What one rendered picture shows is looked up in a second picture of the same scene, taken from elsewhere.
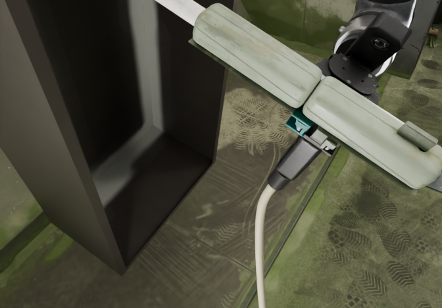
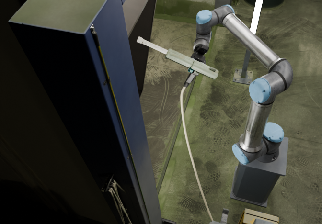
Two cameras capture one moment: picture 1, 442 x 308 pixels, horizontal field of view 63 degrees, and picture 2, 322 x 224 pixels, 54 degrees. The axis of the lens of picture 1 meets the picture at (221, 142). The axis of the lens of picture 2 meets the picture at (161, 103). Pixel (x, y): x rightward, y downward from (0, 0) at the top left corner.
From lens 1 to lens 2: 1.36 m
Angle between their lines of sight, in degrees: 12
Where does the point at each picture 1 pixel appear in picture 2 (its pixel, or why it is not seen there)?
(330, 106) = (196, 66)
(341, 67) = (196, 55)
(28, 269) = not seen: hidden behind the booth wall
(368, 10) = (199, 37)
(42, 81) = not seen: hidden behind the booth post
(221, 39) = (173, 56)
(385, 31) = (203, 48)
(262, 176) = (162, 95)
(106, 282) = not seen: hidden behind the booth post
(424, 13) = not seen: outside the picture
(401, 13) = (208, 36)
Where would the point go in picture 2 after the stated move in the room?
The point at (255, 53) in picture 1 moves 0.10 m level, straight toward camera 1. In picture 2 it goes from (180, 58) to (185, 71)
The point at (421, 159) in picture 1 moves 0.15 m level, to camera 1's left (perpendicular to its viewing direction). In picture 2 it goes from (214, 73) to (189, 82)
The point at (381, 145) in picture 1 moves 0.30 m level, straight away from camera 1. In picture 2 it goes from (206, 72) to (213, 36)
